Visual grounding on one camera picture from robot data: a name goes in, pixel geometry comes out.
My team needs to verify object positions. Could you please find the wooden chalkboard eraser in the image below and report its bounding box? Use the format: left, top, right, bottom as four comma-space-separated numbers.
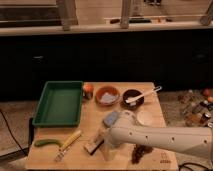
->
84, 133, 104, 155

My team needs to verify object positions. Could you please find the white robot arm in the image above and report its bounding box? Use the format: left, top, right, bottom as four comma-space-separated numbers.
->
104, 110, 213, 161

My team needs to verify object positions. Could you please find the green plastic tray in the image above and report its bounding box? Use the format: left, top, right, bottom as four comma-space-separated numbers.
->
33, 81, 83, 127

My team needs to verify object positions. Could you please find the orange bowl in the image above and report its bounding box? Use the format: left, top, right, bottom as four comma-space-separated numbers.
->
95, 86, 120, 106

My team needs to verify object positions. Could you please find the blue cloth in bowl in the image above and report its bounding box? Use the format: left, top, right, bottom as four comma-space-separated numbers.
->
100, 93, 117, 104

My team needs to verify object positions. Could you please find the orange topped small jar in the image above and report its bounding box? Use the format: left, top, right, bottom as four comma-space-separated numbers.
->
83, 83, 94, 100

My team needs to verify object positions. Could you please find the blue sponge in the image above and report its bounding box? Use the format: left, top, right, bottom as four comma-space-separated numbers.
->
103, 111, 119, 128

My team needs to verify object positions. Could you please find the dark brown bowl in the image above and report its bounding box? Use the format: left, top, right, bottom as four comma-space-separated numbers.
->
121, 89, 144, 110

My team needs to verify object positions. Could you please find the brown dried food pile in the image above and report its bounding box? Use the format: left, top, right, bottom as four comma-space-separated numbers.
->
131, 144, 153, 164

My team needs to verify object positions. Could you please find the green pepper toy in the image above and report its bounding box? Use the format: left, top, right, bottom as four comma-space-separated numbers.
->
34, 139, 62, 147

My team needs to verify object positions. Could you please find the black cable left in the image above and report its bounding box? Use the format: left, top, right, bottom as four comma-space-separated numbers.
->
0, 108, 29, 157

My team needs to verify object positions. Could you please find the black cable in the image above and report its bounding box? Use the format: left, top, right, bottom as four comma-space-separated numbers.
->
178, 161, 211, 171
0, 108, 29, 157

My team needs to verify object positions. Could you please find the black cable right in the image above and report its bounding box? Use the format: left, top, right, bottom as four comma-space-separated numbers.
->
178, 161, 211, 171

